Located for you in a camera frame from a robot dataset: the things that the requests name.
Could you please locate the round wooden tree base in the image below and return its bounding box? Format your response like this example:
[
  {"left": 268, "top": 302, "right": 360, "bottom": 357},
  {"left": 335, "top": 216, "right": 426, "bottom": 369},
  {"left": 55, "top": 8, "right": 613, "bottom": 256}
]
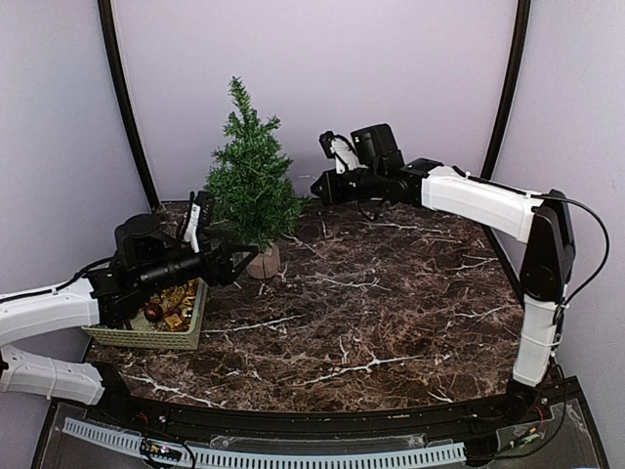
[{"left": 246, "top": 242, "right": 281, "bottom": 279}]

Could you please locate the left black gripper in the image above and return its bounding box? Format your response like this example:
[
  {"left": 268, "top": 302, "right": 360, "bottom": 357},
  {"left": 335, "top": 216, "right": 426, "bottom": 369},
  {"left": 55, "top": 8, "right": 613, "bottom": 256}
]
[{"left": 137, "top": 231, "right": 259, "bottom": 297}]

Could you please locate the small green christmas tree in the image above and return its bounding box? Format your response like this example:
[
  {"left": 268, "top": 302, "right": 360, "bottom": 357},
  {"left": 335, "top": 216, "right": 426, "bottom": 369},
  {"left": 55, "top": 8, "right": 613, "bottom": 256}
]
[{"left": 206, "top": 77, "right": 307, "bottom": 251}]

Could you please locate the black frame post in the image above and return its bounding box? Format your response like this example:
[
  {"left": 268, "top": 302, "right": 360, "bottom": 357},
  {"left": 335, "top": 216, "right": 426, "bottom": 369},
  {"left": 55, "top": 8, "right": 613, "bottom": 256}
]
[
  {"left": 97, "top": 0, "right": 160, "bottom": 210},
  {"left": 480, "top": 0, "right": 532, "bottom": 180}
]

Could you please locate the gold gift box ornament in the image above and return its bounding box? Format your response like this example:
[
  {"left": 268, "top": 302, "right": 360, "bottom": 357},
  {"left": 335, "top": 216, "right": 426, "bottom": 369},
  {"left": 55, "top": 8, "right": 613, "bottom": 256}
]
[{"left": 163, "top": 314, "right": 185, "bottom": 332}]

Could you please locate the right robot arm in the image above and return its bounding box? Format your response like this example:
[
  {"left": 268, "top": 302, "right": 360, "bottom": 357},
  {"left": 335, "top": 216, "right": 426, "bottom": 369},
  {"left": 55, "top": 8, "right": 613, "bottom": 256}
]
[{"left": 311, "top": 123, "right": 577, "bottom": 424}]

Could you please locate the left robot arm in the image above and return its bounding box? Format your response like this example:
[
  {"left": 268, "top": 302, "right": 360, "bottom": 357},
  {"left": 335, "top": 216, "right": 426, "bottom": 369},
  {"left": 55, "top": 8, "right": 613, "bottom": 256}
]
[{"left": 1, "top": 214, "right": 259, "bottom": 426}]

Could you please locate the white slotted cable duct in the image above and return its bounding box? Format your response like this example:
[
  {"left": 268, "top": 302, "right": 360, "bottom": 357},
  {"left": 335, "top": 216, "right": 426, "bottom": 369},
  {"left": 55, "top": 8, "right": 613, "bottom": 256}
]
[{"left": 62, "top": 417, "right": 467, "bottom": 469}]

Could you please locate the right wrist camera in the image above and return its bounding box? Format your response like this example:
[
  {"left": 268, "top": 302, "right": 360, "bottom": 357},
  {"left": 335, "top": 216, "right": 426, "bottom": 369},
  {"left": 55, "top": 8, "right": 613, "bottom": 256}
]
[{"left": 319, "top": 131, "right": 359, "bottom": 174}]

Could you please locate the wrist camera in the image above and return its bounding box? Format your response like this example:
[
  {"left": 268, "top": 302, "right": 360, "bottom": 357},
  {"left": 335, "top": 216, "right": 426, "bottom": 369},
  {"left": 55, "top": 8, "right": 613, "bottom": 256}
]
[
  {"left": 319, "top": 131, "right": 359, "bottom": 174},
  {"left": 176, "top": 191, "right": 215, "bottom": 253}
]

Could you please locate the brown ball ornament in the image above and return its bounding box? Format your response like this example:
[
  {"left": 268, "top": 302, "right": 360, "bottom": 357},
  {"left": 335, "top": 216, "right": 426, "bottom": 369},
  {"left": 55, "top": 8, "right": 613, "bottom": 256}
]
[{"left": 144, "top": 302, "right": 164, "bottom": 323}]

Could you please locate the black front rail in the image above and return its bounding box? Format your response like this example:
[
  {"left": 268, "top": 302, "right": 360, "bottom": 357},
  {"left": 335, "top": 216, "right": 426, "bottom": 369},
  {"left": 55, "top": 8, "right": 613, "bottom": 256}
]
[{"left": 87, "top": 387, "right": 556, "bottom": 442}]

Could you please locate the left black frame post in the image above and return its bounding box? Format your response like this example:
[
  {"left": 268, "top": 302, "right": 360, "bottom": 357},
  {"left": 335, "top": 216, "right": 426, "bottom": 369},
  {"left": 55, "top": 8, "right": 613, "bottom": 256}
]
[{"left": 97, "top": 0, "right": 160, "bottom": 210}]

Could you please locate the right black frame post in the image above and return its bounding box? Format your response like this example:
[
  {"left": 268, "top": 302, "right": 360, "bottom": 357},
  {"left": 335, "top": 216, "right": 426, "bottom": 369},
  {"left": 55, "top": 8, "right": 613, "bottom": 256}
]
[{"left": 480, "top": 0, "right": 532, "bottom": 180}]

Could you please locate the green perforated plastic basket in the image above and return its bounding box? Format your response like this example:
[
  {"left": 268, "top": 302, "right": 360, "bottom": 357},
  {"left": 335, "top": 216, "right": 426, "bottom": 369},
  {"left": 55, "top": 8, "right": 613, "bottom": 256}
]
[{"left": 82, "top": 278, "right": 208, "bottom": 350}]

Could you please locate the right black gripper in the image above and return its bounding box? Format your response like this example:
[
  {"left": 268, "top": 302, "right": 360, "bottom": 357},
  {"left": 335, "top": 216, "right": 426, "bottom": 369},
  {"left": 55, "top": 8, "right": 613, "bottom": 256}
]
[{"left": 312, "top": 165, "right": 383, "bottom": 206}]

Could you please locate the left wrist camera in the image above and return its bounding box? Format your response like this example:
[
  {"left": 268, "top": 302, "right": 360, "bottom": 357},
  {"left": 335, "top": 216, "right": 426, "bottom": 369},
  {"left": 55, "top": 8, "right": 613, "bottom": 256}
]
[{"left": 176, "top": 191, "right": 215, "bottom": 253}]

